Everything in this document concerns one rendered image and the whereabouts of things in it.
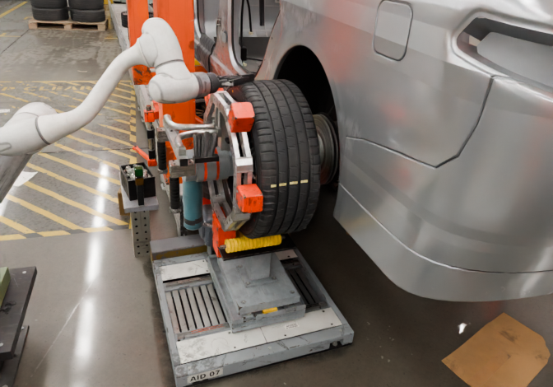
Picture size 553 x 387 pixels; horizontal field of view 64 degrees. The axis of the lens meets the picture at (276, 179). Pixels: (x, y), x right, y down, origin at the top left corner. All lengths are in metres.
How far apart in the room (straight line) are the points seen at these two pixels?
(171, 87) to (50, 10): 8.77
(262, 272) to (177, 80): 1.06
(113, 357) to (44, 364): 0.29
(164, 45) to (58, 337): 1.45
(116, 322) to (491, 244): 1.75
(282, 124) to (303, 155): 0.13
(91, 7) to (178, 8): 8.03
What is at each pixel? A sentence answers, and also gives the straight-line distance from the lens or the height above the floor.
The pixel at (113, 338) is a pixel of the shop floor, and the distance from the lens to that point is 2.31.
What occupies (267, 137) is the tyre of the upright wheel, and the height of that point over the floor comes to 1.05.
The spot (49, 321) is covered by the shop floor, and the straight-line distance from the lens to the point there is 2.48.
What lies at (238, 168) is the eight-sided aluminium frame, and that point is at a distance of 1.58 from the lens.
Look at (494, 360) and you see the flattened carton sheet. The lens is 2.48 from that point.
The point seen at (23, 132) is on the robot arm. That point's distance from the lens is 1.69.
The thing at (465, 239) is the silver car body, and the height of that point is 1.01.
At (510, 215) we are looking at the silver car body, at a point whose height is 1.11.
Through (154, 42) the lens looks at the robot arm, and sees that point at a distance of 1.59.
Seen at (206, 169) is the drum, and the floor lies 0.86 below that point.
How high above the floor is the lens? 1.64
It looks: 27 degrees down
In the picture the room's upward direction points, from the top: 4 degrees clockwise
